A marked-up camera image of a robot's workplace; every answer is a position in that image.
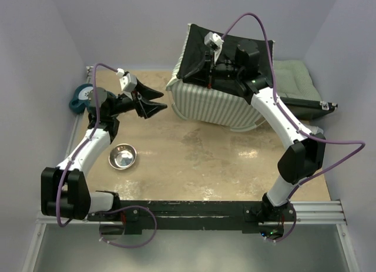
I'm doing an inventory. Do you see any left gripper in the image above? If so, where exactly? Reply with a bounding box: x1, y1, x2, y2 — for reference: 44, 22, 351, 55
108, 79, 167, 119

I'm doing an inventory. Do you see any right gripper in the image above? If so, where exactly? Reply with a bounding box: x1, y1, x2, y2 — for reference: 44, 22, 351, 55
183, 50, 243, 90

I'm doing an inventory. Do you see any green striped pet tent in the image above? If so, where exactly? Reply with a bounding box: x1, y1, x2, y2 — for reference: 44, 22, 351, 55
166, 23, 274, 132

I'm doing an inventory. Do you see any green checked cushion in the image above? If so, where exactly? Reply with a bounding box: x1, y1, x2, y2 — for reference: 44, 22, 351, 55
273, 60, 321, 101

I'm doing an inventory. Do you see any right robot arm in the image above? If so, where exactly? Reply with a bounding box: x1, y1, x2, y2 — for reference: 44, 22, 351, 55
188, 32, 325, 221

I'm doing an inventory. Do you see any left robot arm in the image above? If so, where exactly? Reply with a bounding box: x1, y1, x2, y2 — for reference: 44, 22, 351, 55
41, 77, 167, 220

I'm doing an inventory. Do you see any steel pet bowl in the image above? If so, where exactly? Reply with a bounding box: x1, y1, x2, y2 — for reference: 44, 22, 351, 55
108, 143, 137, 170

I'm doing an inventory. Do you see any teal pet feeder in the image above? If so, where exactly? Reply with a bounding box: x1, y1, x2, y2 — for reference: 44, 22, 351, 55
69, 83, 118, 114

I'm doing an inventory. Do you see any black carrying case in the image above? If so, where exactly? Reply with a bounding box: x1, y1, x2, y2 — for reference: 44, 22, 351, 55
281, 97, 338, 121

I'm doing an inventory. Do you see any white plastic tube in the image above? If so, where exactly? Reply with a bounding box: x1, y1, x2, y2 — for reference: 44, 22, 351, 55
305, 125, 324, 135

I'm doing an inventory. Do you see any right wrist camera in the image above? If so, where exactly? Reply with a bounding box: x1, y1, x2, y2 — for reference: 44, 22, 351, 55
204, 32, 224, 63

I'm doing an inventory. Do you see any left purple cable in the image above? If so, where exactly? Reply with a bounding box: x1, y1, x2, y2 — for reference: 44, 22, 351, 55
56, 63, 158, 249

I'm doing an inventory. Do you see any purple cable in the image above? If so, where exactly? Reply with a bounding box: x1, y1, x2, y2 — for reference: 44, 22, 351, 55
56, 63, 158, 249
221, 12, 367, 243

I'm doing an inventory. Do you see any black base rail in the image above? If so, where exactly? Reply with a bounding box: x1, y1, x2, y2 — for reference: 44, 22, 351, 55
88, 200, 296, 235

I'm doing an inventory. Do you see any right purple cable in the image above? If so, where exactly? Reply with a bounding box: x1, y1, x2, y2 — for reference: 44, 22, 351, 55
221, 12, 367, 243

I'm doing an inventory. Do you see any aluminium frame rail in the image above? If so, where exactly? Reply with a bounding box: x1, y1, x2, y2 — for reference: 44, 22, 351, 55
292, 201, 347, 224

